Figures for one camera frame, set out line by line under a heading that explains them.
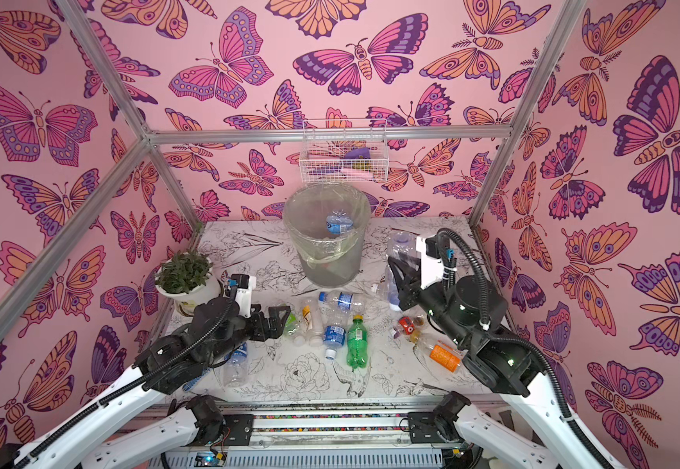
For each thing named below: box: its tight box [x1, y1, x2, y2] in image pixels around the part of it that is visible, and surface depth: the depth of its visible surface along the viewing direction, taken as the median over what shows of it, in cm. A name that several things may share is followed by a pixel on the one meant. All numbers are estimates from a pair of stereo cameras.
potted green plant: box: [154, 249, 221, 317], surface depth 87 cm
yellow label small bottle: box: [301, 298, 324, 346], surface depth 91 cm
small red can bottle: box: [397, 315, 416, 336], surface depth 89 cm
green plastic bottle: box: [346, 314, 369, 370], surface depth 87 cm
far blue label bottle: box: [317, 291, 366, 315], surface depth 94 cm
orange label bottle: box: [408, 330, 469, 374], surface depth 83 cm
